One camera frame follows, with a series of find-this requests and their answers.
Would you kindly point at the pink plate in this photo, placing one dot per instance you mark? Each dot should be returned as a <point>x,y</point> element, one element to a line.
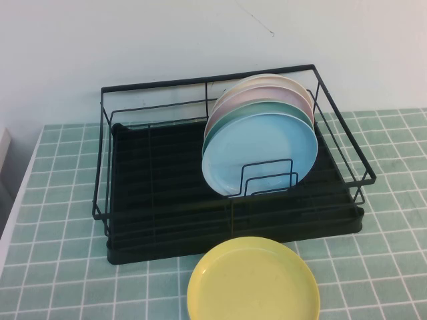
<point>260,93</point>

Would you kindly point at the black plastic drip tray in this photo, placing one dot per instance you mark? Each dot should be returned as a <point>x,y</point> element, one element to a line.
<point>160,160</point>

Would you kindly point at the green tile pattern tablecloth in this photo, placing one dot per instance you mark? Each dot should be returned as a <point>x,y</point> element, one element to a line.
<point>383,260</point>

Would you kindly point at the yellow plate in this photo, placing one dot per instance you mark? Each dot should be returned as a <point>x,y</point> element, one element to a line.
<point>253,283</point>

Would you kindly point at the light blue plate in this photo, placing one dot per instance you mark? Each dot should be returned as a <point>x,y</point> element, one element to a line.
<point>260,143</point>

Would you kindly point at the cream plate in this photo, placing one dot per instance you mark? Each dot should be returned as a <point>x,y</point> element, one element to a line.
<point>267,82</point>
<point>263,77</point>

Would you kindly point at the green plate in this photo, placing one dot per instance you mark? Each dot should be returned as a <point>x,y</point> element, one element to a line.
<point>253,109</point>

